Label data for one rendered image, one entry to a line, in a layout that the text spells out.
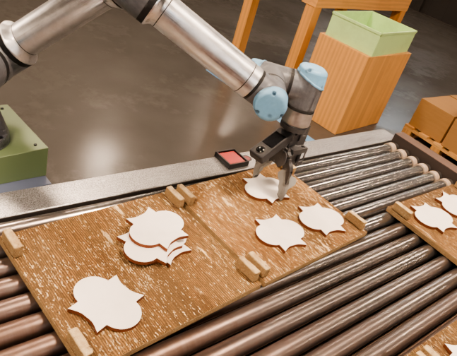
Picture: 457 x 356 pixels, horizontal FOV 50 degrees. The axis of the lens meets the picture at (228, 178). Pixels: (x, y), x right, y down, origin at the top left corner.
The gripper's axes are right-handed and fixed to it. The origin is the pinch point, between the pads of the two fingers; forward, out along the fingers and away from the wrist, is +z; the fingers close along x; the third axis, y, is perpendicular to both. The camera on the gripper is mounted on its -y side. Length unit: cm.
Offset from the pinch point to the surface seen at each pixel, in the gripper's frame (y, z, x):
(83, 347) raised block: -66, 0, -24
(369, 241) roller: 15.1, 3.0, -27.1
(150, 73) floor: 149, 85, 256
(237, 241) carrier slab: -22.0, 1.6, -12.9
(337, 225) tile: 7.6, 0.2, -20.5
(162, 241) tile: -40.9, -0.9, -8.1
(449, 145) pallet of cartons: 328, 69, 61
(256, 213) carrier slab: -9.9, 1.2, -7.0
